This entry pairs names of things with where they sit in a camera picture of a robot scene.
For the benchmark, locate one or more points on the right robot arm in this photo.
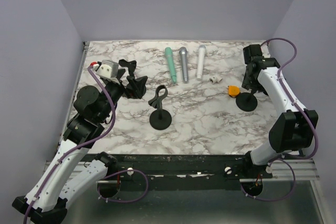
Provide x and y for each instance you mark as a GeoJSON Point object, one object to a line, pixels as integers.
{"type": "Point", "coordinates": [295, 125]}

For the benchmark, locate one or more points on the black front mounting rail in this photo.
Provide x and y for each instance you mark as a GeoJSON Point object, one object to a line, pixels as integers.
{"type": "Point", "coordinates": [168, 169]}

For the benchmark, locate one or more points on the aluminium extrusion frame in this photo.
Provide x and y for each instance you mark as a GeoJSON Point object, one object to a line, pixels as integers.
{"type": "Point", "coordinates": [304, 171]}

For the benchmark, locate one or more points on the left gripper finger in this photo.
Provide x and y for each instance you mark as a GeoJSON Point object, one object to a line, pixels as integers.
{"type": "Point", "coordinates": [120, 73]}
{"type": "Point", "coordinates": [136, 87]}

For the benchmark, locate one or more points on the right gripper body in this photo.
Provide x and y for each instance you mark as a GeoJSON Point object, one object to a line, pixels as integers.
{"type": "Point", "coordinates": [249, 81]}

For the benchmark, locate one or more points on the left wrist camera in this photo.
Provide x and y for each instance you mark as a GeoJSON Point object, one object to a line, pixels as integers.
{"type": "Point", "coordinates": [106, 69]}

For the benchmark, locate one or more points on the mint green microphone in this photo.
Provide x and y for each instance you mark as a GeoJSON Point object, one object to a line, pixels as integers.
{"type": "Point", "coordinates": [170, 62]}

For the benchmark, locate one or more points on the black microphone stand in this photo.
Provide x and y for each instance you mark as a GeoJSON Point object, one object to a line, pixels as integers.
{"type": "Point", "coordinates": [130, 65]}
{"type": "Point", "coordinates": [247, 101]}
{"type": "Point", "coordinates": [160, 119]}

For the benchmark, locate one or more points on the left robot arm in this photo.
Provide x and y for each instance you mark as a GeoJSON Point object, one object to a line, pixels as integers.
{"type": "Point", "coordinates": [50, 199]}

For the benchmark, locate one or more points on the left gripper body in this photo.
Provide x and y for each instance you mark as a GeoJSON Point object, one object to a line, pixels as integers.
{"type": "Point", "coordinates": [115, 91]}

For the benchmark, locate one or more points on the orange tape measure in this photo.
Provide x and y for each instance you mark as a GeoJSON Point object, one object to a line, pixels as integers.
{"type": "Point", "coordinates": [233, 91]}

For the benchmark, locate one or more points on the small white plastic fitting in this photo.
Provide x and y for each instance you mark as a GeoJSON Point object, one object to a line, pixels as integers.
{"type": "Point", "coordinates": [215, 79]}

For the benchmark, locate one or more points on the white microphone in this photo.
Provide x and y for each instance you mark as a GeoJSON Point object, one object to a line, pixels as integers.
{"type": "Point", "coordinates": [200, 63]}

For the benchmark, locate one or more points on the grey silver microphone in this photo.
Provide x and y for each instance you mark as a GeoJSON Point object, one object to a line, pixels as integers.
{"type": "Point", "coordinates": [184, 64]}

